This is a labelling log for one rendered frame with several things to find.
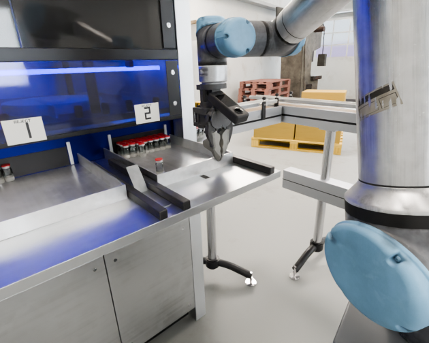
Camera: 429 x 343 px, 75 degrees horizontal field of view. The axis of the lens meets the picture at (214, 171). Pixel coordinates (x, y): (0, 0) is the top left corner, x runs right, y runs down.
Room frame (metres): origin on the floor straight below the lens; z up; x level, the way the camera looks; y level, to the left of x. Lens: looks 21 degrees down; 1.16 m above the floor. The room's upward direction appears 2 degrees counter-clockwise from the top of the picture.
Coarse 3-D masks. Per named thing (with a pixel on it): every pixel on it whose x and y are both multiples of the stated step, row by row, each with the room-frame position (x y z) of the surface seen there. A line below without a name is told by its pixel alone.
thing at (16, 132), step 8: (8, 120) 0.67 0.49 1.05; (16, 120) 0.68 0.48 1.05; (24, 120) 0.69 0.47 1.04; (32, 120) 0.70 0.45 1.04; (40, 120) 0.71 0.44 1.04; (8, 128) 0.67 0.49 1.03; (16, 128) 0.68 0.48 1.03; (24, 128) 0.69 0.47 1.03; (32, 128) 0.70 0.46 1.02; (40, 128) 0.71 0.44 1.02; (8, 136) 0.66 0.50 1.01; (16, 136) 0.67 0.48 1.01; (24, 136) 0.68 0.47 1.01; (32, 136) 0.69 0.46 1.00; (40, 136) 0.71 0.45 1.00; (8, 144) 0.66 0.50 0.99
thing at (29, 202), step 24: (72, 168) 0.78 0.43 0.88; (96, 168) 0.70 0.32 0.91; (0, 192) 0.63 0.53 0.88; (24, 192) 0.62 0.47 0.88; (48, 192) 0.62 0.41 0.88; (72, 192) 0.61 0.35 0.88; (96, 192) 0.61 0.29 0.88; (120, 192) 0.57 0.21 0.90; (0, 216) 0.50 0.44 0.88; (24, 216) 0.45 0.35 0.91; (48, 216) 0.47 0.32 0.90; (72, 216) 0.50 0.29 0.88; (0, 240) 0.42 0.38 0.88
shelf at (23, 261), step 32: (96, 160) 0.86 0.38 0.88; (192, 192) 0.60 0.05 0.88; (224, 192) 0.59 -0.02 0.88; (64, 224) 0.47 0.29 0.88; (96, 224) 0.47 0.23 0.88; (128, 224) 0.46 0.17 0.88; (160, 224) 0.47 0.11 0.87; (0, 256) 0.38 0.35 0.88; (32, 256) 0.37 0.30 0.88; (64, 256) 0.37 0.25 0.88; (96, 256) 0.39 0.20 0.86; (0, 288) 0.31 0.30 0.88
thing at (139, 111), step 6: (138, 108) 0.89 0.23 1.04; (150, 108) 0.92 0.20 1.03; (156, 108) 0.93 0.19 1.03; (138, 114) 0.89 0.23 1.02; (150, 114) 0.92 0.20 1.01; (156, 114) 0.93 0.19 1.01; (138, 120) 0.89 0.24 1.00; (144, 120) 0.90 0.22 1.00; (150, 120) 0.91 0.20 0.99; (156, 120) 0.93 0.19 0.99
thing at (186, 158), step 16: (176, 144) 1.02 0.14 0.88; (192, 144) 0.94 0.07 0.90; (128, 160) 0.75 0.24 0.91; (144, 160) 0.84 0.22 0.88; (176, 160) 0.83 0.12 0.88; (192, 160) 0.83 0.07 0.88; (208, 160) 0.73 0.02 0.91; (224, 160) 0.77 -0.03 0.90; (160, 176) 0.63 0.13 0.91; (176, 176) 0.66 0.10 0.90; (192, 176) 0.70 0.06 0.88
